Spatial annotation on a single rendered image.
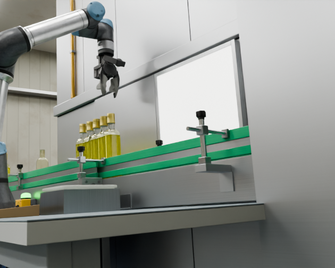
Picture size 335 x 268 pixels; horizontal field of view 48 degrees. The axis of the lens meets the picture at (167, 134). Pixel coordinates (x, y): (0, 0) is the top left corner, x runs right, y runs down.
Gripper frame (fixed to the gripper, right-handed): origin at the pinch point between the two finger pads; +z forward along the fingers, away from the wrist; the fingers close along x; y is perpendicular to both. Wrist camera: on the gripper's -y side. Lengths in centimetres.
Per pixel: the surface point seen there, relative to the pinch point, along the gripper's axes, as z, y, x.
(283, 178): 46, -90, 23
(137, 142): 21.2, -2.9, -12.1
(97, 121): 10.4, 10.0, 0.2
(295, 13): 13, -98, 24
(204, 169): 41, -65, 18
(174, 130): 20.2, -25.7, -12.1
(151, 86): -1.5, -13.9, -11.9
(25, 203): 45, 40, 20
